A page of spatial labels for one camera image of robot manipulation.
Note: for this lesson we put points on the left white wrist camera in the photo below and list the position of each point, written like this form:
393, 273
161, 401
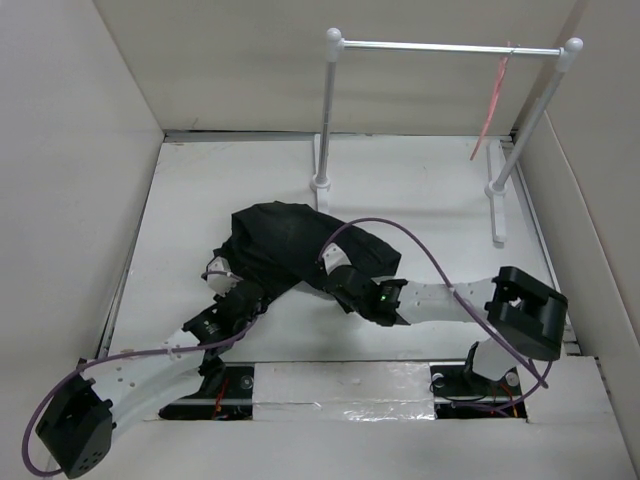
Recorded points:
219, 277

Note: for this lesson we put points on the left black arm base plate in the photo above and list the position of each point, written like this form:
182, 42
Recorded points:
228, 397

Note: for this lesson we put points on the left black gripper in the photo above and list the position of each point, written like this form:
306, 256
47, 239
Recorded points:
261, 305

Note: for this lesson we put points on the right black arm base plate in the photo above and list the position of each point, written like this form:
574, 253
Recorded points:
463, 396

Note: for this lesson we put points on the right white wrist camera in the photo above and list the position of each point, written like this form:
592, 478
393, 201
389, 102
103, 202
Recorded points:
333, 257

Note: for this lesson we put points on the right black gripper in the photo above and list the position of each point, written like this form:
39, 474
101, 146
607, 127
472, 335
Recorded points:
347, 306

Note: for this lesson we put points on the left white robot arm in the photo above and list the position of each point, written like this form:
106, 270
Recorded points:
99, 401

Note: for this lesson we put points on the white and silver clothes rack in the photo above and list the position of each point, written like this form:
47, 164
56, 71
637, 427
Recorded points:
499, 168

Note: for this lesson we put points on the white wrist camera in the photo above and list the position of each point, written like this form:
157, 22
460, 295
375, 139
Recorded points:
333, 257
219, 277

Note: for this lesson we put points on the silver foil covered panel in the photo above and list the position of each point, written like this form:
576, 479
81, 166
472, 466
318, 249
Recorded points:
343, 391

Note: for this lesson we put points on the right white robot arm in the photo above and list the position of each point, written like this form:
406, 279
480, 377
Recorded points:
524, 318

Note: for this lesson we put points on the pink clothes hanger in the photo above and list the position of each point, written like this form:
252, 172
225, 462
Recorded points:
496, 92

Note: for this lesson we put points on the black trousers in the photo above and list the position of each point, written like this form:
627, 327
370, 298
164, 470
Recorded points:
279, 245

